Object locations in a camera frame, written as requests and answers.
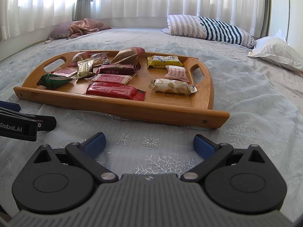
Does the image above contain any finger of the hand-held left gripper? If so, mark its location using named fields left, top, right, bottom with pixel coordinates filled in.
left=37, top=116, right=57, bottom=131
left=0, top=100, right=38, bottom=121

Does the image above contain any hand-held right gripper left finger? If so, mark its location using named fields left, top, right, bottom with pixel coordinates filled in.
left=24, top=132, right=119, bottom=184

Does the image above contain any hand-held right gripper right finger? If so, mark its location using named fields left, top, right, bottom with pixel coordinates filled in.
left=180, top=134, right=280, bottom=183

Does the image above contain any green snack packet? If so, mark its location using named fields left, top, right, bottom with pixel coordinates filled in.
left=37, top=73, right=76, bottom=90

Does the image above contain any small pink snack packet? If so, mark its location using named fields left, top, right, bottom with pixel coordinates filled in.
left=51, top=69, right=78, bottom=78

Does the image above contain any long red snack packet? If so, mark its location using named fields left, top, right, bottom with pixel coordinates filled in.
left=86, top=82, right=147, bottom=101

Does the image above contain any wooden tray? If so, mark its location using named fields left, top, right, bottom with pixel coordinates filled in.
left=13, top=50, right=230, bottom=129

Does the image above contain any olive gold snack packet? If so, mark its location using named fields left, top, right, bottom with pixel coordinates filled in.
left=76, top=59, right=95, bottom=79

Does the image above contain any clear pink wafer packet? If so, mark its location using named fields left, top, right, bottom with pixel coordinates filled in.
left=85, top=74, right=137, bottom=86

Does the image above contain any beige cracker packet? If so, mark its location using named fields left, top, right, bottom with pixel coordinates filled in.
left=149, top=78, right=197, bottom=95

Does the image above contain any red peanut bag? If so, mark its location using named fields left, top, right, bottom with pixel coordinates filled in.
left=68, top=51, right=91, bottom=67

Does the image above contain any dark maroon snack packet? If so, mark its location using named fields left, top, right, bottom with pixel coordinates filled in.
left=96, top=62, right=142, bottom=75

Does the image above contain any small white pink packet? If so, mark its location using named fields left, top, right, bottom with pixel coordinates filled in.
left=164, top=65, right=190, bottom=82

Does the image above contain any small orange snack packet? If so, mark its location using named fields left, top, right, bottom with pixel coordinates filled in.
left=91, top=52, right=110, bottom=67

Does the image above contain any yellow snack packet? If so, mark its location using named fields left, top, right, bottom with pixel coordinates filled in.
left=147, top=55, right=184, bottom=69

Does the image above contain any brown red snack packet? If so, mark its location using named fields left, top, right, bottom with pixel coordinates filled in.
left=111, top=47, right=145, bottom=65

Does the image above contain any light blue snowflake bedspread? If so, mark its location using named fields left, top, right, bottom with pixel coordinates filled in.
left=0, top=27, right=303, bottom=218

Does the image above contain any purple pillow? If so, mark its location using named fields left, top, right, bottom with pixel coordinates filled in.
left=47, top=21, right=78, bottom=40

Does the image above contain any pink cloth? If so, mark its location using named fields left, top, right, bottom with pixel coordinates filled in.
left=66, top=18, right=112, bottom=40

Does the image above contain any striped pillow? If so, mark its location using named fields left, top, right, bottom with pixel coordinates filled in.
left=161, top=15, right=256, bottom=49

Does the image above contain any white pillow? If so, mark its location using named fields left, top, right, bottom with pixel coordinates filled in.
left=247, top=30, right=303, bottom=72

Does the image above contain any grey green curtain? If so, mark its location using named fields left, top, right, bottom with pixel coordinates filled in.
left=260, top=0, right=272, bottom=38
left=72, top=0, right=91, bottom=21

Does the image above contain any white wardrobe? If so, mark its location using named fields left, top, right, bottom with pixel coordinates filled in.
left=269, top=0, right=303, bottom=50

